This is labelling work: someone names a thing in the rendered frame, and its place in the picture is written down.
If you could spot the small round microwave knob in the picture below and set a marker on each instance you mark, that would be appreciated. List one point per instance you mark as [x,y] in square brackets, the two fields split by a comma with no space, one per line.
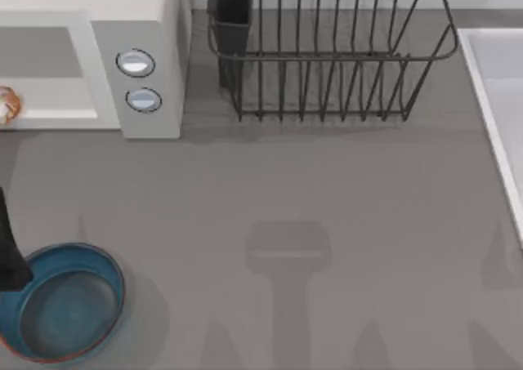
[143,99]

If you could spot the pale microwave oven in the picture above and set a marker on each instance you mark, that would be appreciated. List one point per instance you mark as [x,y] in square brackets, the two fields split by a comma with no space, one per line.
[163,59]

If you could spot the black cutlery holder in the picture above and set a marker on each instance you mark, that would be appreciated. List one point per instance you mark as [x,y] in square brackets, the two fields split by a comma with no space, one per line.
[231,19]

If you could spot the large round microwave knob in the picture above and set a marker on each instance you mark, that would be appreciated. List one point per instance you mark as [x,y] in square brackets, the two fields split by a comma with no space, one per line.
[135,63]

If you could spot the pale microwave door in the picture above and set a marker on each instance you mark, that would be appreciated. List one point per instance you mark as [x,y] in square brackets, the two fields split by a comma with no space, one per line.
[49,92]

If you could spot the blue bowl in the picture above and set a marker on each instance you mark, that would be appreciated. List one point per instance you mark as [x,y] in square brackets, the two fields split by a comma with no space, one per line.
[69,304]

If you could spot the white sink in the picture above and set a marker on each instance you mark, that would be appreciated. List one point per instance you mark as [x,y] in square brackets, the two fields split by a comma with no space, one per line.
[498,100]

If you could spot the bread roll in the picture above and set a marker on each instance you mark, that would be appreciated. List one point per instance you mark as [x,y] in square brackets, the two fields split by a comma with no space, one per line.
[8,104]

